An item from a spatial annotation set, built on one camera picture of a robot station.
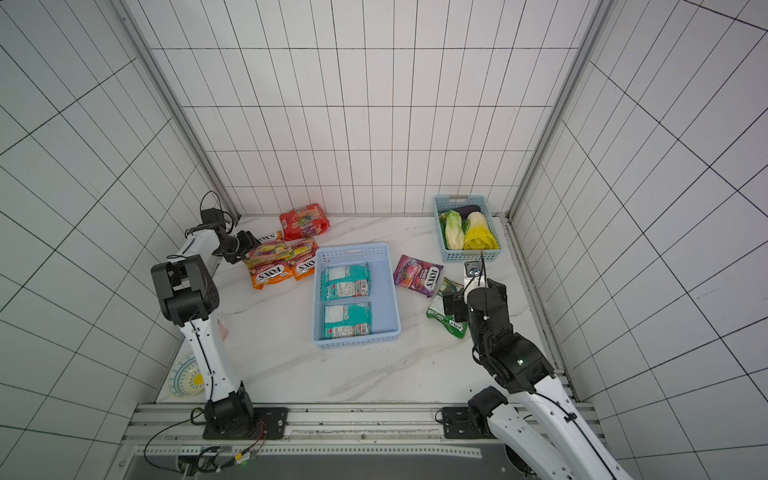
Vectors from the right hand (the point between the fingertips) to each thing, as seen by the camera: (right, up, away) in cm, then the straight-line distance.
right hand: (457, 282), depth 72 cm
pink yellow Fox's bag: (-60, +5, +31) cm, 68 cm away
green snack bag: (-2, -12, +20) cm, 23 cm away
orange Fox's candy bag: (-48, +4, +33) cm, 58 cm away
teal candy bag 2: (-30, -15, +18) cm, 38 cm away
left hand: (-65, +7, +33) cm, 74 cm away
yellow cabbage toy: (+14, +12, +29) cm, 34 cm away
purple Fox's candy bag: (-7, -2, +27) cm, 28 cm away
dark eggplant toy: (+13, +22, +41) cm, 48 cm away
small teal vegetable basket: (+6, +25, +46) cm, 53 cm away
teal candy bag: (-32, -4, +25) cm, 41 cm away
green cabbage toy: (+7, +11, +32) cm, 34 cm away
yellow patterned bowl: (-73, -27, +7) cm, 78 cm away
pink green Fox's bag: (-57, -1, +28) cm, 64 cm away
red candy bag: (-49, +17, +39) cm, 65 cm away
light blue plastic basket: (-18, -16, +19) cm, 30 cm away
